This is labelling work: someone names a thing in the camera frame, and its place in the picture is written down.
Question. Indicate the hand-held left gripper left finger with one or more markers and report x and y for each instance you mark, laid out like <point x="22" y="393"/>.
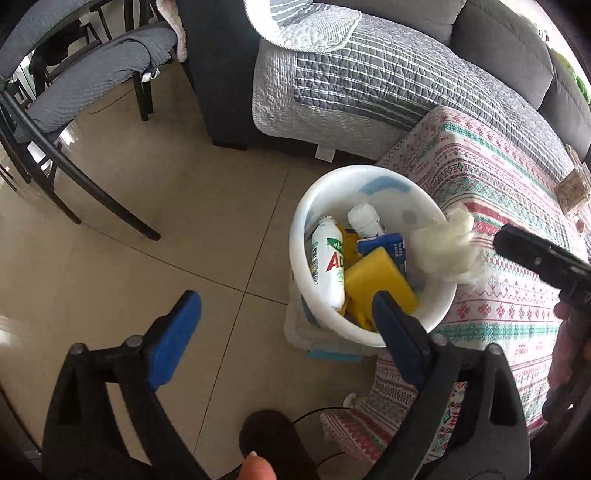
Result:
<point x="175" y="341"/>

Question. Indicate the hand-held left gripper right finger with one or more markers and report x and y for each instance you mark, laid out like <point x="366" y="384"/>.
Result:
<point x="397" y="332"/>

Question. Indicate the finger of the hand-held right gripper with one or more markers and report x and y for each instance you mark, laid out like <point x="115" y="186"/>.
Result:
<point x="521" y="249"/>

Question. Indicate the yellow sponge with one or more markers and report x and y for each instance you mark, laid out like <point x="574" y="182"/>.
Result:
<point x="369" y="281"/>

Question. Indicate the white paper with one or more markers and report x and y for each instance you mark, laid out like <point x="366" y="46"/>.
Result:
<point x="443" y="249"/>

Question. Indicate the blue cardboard box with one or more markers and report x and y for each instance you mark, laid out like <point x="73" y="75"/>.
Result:
<point x="383" y="244"/>

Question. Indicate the white bottle with green print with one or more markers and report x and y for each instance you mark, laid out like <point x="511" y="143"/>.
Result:
<point x="328" y="267"/>

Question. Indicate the yellow wrapper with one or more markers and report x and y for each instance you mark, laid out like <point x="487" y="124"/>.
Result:
<point x="347" y="244"/>

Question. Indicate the small white bottle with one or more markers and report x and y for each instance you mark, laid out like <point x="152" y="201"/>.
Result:
<point x="364" y="219"/>

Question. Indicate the white plastic bin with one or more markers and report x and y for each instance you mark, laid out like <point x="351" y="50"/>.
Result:
<point x="351" y="184"/>

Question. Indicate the person's right forearm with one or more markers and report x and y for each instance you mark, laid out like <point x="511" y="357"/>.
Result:
<point x="568" y="406"/>

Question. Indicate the person's right hand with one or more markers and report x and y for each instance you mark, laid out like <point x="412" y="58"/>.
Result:
<point x="570" y="341"/>

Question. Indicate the person's left hand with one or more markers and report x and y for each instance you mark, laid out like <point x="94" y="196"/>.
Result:
<point x="257" y="467"/>

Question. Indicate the patterned tablecloth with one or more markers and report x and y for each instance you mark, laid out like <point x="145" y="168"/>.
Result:
<point x="485" y="184"/>

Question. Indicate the small wicker box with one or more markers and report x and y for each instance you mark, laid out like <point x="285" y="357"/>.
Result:
<point x="576" y="189"/>

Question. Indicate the white plug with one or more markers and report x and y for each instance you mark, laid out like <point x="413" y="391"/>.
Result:
<point x="349" y="400"/>

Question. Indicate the clear plastic storage box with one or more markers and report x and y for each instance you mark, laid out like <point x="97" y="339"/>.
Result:
<point x="300" y="325"/>

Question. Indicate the dark slipper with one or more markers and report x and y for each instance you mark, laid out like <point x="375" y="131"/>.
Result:
<point x="277" y="438"/>

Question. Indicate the green plush cushion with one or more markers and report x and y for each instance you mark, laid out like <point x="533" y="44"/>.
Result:
<point x="570" y="69"/>

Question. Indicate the dark grey sofa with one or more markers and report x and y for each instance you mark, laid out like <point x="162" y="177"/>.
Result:
<point x="503" y="41"/>

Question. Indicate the grey striped sofa cover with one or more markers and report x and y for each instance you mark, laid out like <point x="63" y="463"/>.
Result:
<point x="369" y="78"/>

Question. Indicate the chair with grey cover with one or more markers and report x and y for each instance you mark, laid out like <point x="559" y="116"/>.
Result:
<point x="92" y="78"/>

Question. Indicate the beige towel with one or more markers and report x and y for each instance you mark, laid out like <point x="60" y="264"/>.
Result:
<point x="168" y="23"/>

